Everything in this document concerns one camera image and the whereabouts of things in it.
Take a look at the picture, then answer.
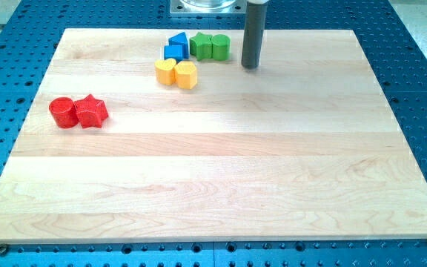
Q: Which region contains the yellow heart block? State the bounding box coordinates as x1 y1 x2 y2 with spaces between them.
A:
154 58 177 85

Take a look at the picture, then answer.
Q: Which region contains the blue triangle block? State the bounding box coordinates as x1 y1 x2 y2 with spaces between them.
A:
168 32 190 59

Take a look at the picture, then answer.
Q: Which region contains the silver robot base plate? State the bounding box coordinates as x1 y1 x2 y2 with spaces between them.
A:
168 0 246 16

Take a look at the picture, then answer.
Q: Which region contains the red cylinder block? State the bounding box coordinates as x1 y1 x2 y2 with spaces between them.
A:
49 97 79 128

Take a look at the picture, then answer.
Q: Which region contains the light wooden board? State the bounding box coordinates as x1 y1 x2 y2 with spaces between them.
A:
0 28 427 244

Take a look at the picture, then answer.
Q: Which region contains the green cylinder block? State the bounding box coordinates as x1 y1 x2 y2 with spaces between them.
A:
211 34 231 61

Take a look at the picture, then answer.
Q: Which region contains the green star block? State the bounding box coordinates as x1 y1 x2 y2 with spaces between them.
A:
189 32 213 61

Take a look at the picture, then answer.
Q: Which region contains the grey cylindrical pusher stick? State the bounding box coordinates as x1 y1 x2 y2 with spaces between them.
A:
241 0 269 69

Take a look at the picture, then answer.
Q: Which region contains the blue cube block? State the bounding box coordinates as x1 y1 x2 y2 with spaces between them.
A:
163 45 184 62

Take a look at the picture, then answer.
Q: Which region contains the red star block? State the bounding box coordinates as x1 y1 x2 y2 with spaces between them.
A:
74 94 108 128

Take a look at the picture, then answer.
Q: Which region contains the blue perforated metal plate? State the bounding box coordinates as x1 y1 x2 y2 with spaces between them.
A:
0 0 427 266

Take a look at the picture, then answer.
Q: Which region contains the yellow pentagon block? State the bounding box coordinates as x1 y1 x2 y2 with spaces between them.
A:
174 61 198 89

